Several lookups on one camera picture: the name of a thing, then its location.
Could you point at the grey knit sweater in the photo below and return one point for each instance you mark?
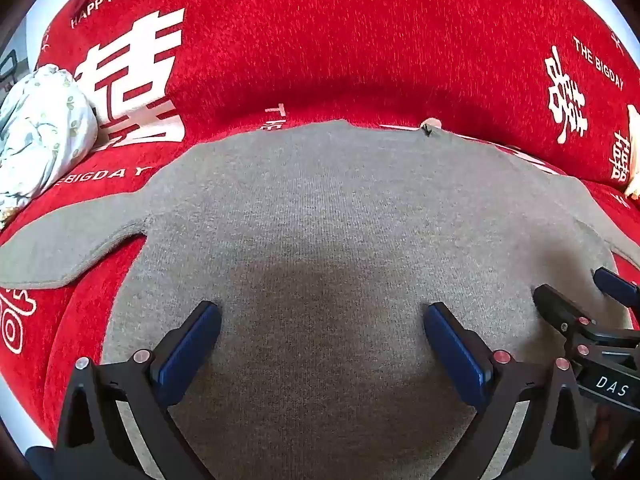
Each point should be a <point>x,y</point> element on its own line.
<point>320,220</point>

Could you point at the cream cloth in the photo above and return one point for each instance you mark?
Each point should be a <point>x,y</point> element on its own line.
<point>634,155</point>

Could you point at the red printed sofa cover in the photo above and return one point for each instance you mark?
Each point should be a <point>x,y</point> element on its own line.
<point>320,35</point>

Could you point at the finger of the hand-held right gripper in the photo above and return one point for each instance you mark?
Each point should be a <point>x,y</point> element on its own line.
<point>557,307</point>
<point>617,287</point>

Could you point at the pale floral cloth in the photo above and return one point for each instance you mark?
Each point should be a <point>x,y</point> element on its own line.
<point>40,125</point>

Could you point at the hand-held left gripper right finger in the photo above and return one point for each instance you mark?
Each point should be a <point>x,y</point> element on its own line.
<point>455,355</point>

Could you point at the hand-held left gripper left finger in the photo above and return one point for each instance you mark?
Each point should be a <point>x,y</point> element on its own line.
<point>190,347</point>

